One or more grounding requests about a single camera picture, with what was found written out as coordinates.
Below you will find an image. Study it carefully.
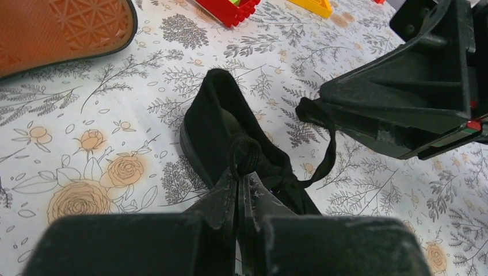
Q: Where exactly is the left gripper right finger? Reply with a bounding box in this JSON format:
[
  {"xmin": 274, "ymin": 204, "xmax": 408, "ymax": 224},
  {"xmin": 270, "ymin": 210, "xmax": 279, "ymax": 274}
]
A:
[{"xmin": 238, "ymin": 174, "xmax": 430, "ymax": 275}]

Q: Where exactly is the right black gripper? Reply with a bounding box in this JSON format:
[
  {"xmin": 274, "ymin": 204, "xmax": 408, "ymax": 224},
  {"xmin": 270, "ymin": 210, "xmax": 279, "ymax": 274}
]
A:
[{"xmin": 320, "ymin": 1, "xmax": 487, "ymax": 160}]

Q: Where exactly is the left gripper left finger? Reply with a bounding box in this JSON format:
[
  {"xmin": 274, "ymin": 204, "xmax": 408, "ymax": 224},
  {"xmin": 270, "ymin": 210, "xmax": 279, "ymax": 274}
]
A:
[{"xmin": 22, "ymin": 170, "xmax": 237, "ymax": 275}]

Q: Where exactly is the black sneaker with laces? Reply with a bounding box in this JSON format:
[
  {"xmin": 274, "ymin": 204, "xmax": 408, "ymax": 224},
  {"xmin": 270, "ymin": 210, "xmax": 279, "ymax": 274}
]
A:
[{"xmin": 180, "ymin": 68, "xmax": 336, "ymax": 215}]

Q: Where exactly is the floral patterned table mat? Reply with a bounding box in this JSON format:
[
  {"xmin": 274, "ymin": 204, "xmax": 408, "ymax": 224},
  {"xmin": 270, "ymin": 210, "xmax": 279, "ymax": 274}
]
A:
[{"xmin": 1, "ymin": 1, "xmax": 487, "ymax": 275}]

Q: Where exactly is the red duplo block assembly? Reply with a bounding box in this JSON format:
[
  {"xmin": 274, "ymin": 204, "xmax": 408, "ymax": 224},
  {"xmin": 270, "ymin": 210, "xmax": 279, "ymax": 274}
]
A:
[{"xmin": 195, "ymin": 0, "xmax": 260, "ymax": 28}]

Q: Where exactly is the overturned shoe orange sole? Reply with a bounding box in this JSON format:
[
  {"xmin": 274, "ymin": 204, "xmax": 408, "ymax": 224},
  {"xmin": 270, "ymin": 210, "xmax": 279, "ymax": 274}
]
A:
[{"xmin": 1, "ymin": 1, "xmax": 138, "ymax": 79}]

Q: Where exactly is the yellow triangular toy frame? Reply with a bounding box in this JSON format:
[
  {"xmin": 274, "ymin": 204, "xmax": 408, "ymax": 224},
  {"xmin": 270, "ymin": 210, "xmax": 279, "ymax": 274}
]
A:
[{"xmin": 288, "ymin": 0, "xmax": 333, "ymax": 18}]

